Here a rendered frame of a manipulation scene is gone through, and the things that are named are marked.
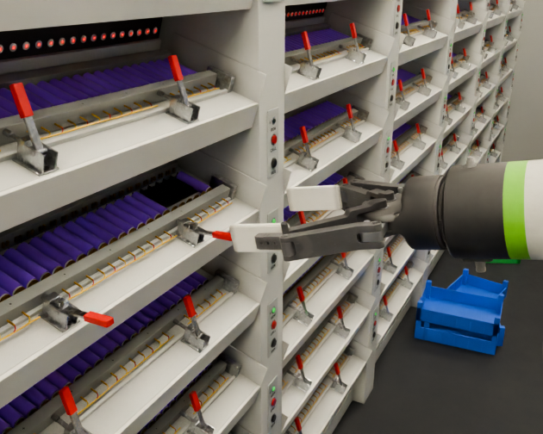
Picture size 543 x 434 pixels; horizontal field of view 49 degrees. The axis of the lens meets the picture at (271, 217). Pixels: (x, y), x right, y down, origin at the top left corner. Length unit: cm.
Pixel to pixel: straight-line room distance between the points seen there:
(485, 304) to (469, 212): 201
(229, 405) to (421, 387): 113
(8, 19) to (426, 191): 43
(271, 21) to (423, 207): 54
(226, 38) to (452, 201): 58
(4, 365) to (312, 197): 39
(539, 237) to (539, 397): 175
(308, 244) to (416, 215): 11
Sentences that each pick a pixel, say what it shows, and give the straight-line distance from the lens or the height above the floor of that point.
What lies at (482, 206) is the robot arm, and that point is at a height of 113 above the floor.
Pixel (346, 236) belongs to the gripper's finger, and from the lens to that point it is 58.
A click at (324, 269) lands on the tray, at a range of 165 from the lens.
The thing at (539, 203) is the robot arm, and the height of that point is 114.
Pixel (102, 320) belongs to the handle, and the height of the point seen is 96.
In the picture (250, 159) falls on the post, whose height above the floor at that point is 102.
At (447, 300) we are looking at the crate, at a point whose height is 9.
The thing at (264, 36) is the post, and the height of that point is 123.
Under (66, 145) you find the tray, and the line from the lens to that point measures 74.
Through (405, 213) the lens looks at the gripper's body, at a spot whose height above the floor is 111.
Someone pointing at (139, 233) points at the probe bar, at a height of 97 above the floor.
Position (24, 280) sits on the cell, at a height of 98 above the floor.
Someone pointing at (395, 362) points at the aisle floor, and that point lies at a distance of 232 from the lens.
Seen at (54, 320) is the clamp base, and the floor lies 94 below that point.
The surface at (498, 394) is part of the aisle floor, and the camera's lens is 226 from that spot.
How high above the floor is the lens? 132
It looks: 22 degrees down
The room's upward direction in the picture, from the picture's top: straight up
